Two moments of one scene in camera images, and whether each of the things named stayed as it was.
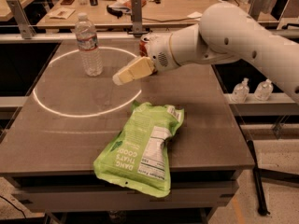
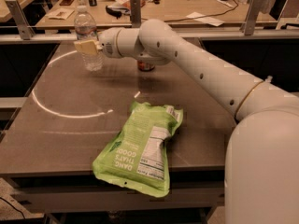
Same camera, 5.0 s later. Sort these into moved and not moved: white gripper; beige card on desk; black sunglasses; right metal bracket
Moved: white gripper
Not moved: beige card on desk; right metal bracket; black sunglasses
